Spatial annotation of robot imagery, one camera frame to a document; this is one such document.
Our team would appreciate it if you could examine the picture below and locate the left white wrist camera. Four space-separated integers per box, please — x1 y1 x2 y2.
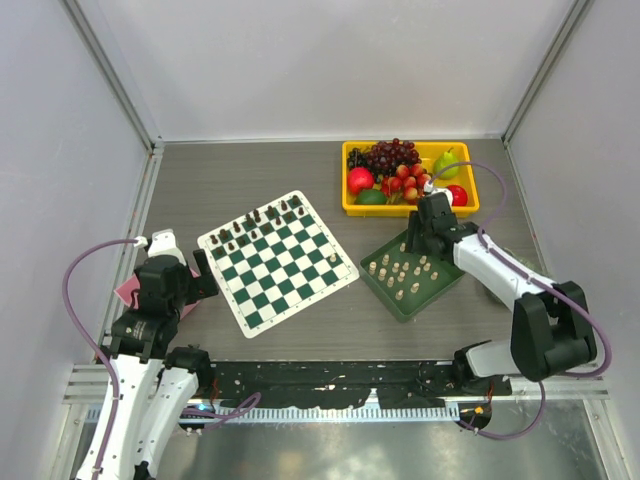
134 229 186 265

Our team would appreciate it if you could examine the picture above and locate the red apple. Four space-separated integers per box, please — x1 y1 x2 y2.
447 184 468 207
346 167 375 196

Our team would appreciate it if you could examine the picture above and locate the dark purple grape bunch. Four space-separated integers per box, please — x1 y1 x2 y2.
363 138 421 176

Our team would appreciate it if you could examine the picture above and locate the red apple right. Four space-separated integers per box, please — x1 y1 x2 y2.
447 184 468 207

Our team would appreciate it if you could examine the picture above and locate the green netted melon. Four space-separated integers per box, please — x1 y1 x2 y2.
482 248 548 305

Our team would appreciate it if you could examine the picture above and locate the dark green piece tray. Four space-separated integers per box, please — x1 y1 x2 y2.
359 231 464 323

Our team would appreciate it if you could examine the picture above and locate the pink box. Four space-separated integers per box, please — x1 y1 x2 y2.
114 262 200 321

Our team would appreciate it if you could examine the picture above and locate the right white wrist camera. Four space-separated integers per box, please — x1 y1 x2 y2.
423 182 453 203

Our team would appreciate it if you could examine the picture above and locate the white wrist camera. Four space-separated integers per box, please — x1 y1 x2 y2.
134 229 186 265
423 182 453 203

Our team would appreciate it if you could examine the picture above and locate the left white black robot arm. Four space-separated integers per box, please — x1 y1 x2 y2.
76 247 218 479

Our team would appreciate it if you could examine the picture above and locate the green pear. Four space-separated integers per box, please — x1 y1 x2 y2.
433 148 460 180

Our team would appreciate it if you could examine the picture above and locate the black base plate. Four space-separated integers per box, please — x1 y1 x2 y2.
195 360 512 410

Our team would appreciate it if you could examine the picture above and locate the yellow plastic fruit tray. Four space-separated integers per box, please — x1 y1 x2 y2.
341 138 480 218

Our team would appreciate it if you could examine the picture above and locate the green lime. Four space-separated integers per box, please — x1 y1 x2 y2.
354 189 388 206

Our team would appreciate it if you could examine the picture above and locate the red apple left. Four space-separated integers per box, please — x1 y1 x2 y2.
346 167 375 196

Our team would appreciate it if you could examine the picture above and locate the green white chess board mat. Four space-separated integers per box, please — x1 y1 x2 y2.
197 190 360 339

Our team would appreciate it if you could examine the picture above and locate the black grape bunch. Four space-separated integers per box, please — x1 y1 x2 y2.
347 148 368 171

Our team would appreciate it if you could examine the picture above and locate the white slotted cable duct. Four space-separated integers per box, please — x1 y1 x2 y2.
228 402 460 424

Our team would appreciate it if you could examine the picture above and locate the red cherry bunch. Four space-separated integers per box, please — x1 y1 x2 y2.
380 163 432 205

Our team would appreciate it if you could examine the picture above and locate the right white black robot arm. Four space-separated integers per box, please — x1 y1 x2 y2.
406 192 597 394

